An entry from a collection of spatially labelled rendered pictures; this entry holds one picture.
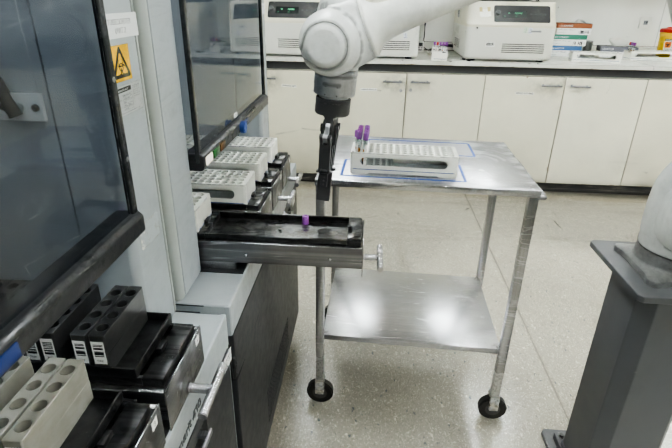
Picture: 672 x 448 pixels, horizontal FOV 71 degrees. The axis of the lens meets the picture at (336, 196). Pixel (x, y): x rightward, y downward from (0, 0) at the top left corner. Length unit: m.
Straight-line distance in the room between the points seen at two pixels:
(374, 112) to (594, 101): 1.44
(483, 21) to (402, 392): 2.32
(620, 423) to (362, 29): 1.17
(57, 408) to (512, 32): 3.10
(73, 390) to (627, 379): 1.20
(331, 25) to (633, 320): 0.97
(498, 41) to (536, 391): 2.16
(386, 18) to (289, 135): 2.61
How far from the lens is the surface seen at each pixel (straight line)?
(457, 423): 1.75
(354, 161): 1.32
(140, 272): 0.79
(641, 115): 3.74
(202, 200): 1.07
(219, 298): 0.97
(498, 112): 3.39
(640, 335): 1.35
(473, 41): 3.29
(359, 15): 0.81
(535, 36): 3.38
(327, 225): 1.07
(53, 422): 0.63
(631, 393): 1.44
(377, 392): 1.80
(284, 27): 3.26
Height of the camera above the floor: 1.28
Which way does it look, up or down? 23 degrees down
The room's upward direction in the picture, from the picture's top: 1 degrees clockwise
